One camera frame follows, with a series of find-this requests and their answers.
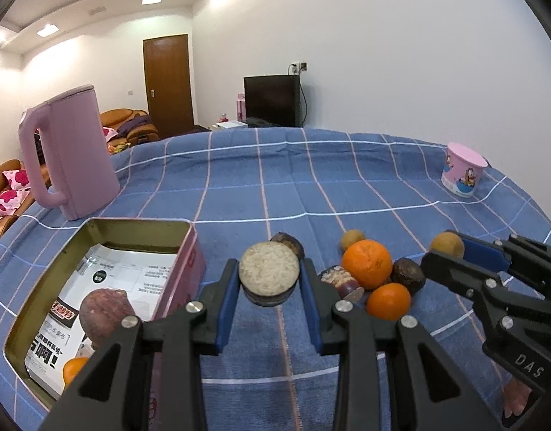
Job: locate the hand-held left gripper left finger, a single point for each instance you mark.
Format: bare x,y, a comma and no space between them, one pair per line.
224,307

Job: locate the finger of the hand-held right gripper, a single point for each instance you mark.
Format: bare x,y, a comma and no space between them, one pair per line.
455,274
482,252

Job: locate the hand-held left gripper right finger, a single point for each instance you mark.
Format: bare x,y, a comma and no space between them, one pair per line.
312,307

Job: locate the yellow-brown round fruit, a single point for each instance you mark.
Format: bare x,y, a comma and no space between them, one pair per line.
446,246

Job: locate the cut dark round fruit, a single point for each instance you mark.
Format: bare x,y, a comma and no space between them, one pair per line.
268,269

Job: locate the pink metal tin box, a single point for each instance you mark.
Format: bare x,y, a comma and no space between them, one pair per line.
185,260

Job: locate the wrinkled brown passion fruit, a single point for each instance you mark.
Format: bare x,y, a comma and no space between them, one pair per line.
290,243

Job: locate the large orange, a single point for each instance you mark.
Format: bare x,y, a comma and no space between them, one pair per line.
366,264

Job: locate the small orange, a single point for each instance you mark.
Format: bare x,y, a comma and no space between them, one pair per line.
73,368
388,301

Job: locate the person's right hand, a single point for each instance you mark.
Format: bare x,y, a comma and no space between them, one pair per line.
515,402

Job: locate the dark purple passion fruit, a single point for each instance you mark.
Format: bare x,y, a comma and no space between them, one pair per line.
408,276

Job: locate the small yellow round fruit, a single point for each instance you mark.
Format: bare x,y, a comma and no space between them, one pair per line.
351,239

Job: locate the pink cartoon cup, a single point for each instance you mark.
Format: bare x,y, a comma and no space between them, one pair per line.
462,170

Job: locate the purple sweet potato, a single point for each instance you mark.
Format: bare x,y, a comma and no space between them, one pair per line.
105,312

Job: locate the blue checked tablecloth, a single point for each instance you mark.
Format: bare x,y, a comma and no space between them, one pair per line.
280,179

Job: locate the white flat box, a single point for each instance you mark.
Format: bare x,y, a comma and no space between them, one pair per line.
230,125

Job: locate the pink carton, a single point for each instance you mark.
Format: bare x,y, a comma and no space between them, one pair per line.
241,107

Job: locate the purple cloth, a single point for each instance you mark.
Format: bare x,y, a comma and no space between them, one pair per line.
136,125

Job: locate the pink floral cushion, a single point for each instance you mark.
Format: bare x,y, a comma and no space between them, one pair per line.
17,180
109,134
6,204

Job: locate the pink kettle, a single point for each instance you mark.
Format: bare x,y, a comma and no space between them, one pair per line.
78,152

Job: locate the black television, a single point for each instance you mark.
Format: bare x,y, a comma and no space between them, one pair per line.
271,98

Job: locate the brown leather sofa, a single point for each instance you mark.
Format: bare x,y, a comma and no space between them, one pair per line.
123,119
1,168

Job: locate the brown wooden door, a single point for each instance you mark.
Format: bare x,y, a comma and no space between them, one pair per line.
167,85

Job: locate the ceiling air vent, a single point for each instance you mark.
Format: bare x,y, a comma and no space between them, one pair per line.
97,10

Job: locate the wall socket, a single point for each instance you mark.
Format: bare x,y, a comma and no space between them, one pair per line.
299,67

